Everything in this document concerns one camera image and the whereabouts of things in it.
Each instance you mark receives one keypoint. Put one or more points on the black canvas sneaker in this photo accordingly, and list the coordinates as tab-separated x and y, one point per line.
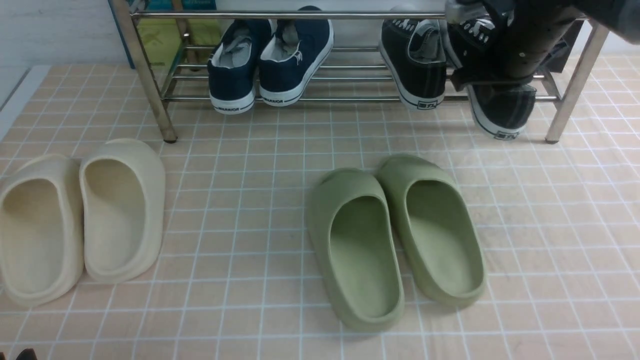
501	112
413	52

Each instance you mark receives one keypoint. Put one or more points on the silver metal shoe rack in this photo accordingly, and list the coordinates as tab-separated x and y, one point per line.
185	61

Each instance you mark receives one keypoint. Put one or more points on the left green foam slide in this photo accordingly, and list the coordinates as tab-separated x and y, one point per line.
348	223

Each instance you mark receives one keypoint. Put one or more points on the green foam slide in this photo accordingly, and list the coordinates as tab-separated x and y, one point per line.
348	223
435	228

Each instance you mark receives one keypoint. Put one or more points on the right navy blue sneaker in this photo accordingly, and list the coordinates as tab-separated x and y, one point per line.
291	57

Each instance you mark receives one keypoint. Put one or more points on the navy blue sneaker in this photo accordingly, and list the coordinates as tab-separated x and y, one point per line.
233	65
291	57

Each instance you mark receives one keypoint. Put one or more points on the right green foam slide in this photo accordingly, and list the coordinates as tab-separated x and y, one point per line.
435	228

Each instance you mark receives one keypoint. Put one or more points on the left navy blue sneaker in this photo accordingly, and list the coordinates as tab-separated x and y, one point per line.
233	65

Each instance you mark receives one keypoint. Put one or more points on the right cream foam slide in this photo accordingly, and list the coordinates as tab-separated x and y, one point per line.
123	187

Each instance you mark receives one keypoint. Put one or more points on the cream foam slide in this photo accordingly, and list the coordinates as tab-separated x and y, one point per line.
123	187
41	230

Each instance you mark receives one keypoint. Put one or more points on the yellow-green teal box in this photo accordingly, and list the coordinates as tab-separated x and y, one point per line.
160	37

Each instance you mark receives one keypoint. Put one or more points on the left cream foam slide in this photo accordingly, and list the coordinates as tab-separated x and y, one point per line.
41	230

